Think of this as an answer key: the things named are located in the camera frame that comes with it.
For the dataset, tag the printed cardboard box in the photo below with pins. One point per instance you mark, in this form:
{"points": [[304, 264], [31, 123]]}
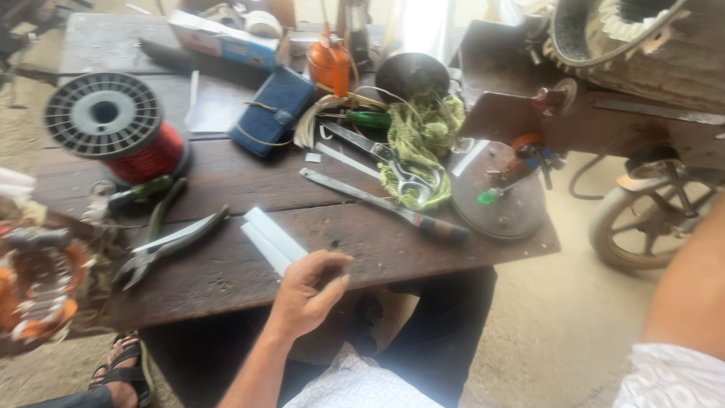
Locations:
{"points": [[224, 39]]}

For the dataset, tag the green knitted cloth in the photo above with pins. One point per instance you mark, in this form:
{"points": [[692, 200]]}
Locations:
{"points": [[425, 127]]}

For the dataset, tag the bundle of white strips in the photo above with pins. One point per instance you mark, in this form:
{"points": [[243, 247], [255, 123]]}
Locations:
{"points": [[314, 120]]}

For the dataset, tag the shiny metal cylinder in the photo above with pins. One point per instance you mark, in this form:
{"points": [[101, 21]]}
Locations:
{"points": [[422, 25]]}

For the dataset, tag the blue fabric case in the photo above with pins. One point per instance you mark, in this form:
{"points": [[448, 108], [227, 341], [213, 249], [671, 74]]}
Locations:
{"points": [[272, 110]]}

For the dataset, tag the metal scissors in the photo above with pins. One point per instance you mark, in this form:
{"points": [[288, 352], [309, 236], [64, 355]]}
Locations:
{"points": [[391, 161]]}

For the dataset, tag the person's white shirt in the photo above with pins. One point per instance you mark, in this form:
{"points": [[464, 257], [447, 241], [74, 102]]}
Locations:
{"points": [[362, 382]]}

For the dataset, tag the person's dark trousers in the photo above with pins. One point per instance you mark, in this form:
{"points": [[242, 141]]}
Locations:
{"points": [[442, 334]]}

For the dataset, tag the long thin white paper strip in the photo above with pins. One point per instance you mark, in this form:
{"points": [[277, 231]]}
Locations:
{"points": [[345, 160]]}

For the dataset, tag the white folded paper strip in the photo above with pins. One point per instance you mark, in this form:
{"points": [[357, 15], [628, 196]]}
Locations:
{"points": [[277, 233], [261, 245]]}

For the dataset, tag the spoked wheel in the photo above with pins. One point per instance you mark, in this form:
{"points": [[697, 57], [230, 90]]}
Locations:
{"points": [[645, 224]]}

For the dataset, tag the long black sheath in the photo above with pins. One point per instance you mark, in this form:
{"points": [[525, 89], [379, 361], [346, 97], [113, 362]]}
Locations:
{"points": [[192, 61]]}

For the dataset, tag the large rusty motor housing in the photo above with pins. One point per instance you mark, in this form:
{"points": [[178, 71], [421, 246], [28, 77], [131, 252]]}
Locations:
{"points": [[640, 45]]}

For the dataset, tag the round metal winding disc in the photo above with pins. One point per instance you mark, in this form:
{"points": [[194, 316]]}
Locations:
{"points": [[504, 212]]}

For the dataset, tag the rusty metal stand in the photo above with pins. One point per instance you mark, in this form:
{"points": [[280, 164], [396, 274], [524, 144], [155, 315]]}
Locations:
{"points": [[594, 122]]}

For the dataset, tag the dark round bowl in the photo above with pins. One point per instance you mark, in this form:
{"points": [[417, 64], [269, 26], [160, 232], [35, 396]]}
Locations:
{"points": [[412, 73]]}

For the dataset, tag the orange oil can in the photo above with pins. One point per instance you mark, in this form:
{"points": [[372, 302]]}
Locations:
{"points": [[328, 62]]}

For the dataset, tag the short white paper strip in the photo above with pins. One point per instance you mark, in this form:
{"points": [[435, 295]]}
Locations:
{"points": [[470, 157]]}

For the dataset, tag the motor stator with copper windings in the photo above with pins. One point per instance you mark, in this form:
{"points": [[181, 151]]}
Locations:
{"points": [[42, 283]]}

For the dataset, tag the person's left hand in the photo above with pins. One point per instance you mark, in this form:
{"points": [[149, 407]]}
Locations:
{"points": [[303, 300]]}

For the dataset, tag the white tape roll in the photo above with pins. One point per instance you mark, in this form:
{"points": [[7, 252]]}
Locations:
{"points": [[263, 24]]}

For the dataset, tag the black sandal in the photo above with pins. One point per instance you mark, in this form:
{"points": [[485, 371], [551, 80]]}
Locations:
{"points": [[131, 374]]}

